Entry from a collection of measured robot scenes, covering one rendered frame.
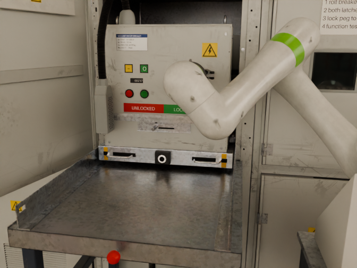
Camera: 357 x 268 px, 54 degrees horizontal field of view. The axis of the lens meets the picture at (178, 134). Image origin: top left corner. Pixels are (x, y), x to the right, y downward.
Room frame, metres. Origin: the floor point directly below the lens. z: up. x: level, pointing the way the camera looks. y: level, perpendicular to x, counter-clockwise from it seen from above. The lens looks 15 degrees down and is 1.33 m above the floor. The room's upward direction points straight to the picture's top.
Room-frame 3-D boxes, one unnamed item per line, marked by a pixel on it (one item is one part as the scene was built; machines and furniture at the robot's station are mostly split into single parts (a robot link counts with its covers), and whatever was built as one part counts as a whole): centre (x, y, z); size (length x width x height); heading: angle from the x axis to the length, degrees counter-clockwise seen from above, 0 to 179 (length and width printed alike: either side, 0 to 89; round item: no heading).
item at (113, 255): (0.76, 0.16, 0.82); 0.04 x 0.03 x 0.03; 170
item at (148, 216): (1.12, 0.09, 0.82); 0.68 x 0.62 x 0.06; 170
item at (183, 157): (1.33, 0.05, 0.89); 0.54 x 0.05 x 0.06; 80
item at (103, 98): (1.28, 0.28, 1.09); 0.08 x 0.05 x 0.17; 170
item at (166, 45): (1.31, 0.06, 1.15); 0.48 x 0.01 x 0.48; 80
